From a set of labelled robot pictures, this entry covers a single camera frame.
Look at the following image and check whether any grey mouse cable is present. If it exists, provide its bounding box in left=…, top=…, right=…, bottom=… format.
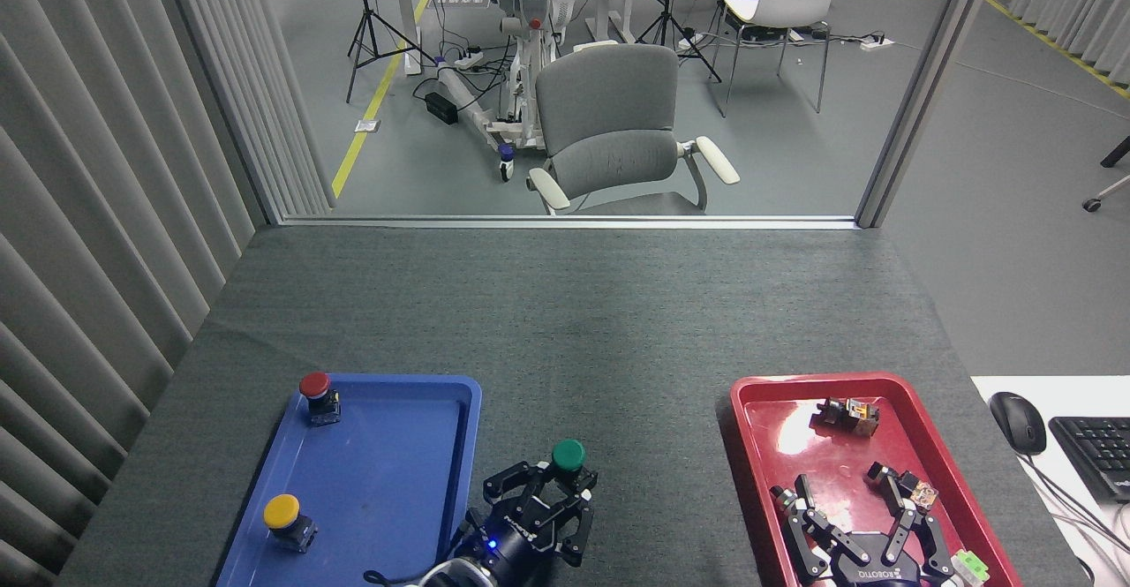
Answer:
left=1024, top=453, right=1130, bottom=561

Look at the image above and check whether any white stand on wheels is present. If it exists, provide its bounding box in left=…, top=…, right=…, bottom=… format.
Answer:
left=437, top=0, right=621, bottom=184

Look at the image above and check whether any black tripod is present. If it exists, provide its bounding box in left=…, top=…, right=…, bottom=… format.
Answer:
left=636, top=0, right=722, bottom=83
left=346, top=0, right=439, bottom=104

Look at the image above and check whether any black switch with orange block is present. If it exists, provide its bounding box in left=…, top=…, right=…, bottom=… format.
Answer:
left=813, top=397, right=881, bottom=439
left=865, top=462, right=938, bottom=510

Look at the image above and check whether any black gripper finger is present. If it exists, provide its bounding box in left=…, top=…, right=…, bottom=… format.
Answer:
left=533, top=473, right=600, bottom=568
left=483, top=461, right=554, bottom=518
left=771, top=473, right=870, bottom=582
left=885, top=476, right=957, bottom=580

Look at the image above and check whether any black chair base with caster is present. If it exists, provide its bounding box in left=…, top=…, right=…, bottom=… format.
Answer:
left=1082, top=135, right=1130, bottom=214

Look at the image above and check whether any red push button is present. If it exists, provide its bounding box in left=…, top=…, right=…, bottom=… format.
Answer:
left=298, top=372, right=343, bottom=427

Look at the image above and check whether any black computer mouse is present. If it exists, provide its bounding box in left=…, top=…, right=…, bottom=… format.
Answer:
left=989, top=391, right=1048, bottom=457

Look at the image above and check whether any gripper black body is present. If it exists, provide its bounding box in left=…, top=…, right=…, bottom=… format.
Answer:
left=834, top=531, right=938, bottom=587
left=458, top=507, right=567, bottom=584

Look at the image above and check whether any white desk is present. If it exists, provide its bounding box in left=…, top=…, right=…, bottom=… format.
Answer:
left=971, top=375, right=1130, bottom=587

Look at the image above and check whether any blue plastic tray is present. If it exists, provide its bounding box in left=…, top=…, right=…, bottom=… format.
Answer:
left=215, top=373, right=483, bottom=587

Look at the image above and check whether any grey office chair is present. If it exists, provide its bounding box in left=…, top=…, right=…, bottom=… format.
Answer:
left=527, top=43, right=741, bottom=216

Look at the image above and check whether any yellow push button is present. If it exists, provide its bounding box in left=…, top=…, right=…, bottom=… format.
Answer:
left=263, top=493, right=320, bottom=555

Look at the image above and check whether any grey pleated curtain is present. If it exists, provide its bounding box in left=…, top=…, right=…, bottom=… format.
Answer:
left=1009, top=0, right=1130, bottom=99
left=0, top=0, right=336, bottom=587

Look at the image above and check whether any green push button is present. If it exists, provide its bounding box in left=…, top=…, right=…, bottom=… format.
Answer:
left=551, top=439, right=589, bottom=493

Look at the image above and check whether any black keyboard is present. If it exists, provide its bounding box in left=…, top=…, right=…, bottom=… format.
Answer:
left=1048, top=417, right=1130, bottom=505

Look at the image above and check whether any green and white switch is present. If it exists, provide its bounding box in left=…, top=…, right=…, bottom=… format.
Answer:
left=934, top=550, right=991, bottom=587

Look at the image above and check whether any red plastic tray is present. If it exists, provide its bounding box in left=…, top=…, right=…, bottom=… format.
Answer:
left=730, top=373, right=1023, bottom=587

